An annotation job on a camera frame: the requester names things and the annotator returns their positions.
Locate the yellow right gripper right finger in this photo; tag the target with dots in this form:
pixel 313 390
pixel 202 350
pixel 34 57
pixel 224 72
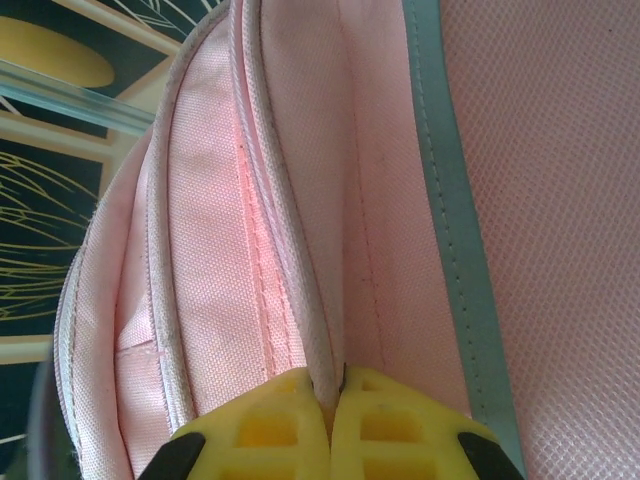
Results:
pixel 395 430

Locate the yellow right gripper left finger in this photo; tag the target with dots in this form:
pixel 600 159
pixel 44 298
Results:
pixel 280 430

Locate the pink backpack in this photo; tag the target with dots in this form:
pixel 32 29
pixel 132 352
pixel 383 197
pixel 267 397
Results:
pixel 350 200

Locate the aluminium frame post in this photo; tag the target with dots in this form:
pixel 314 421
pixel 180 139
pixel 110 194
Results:
pixel 75 102

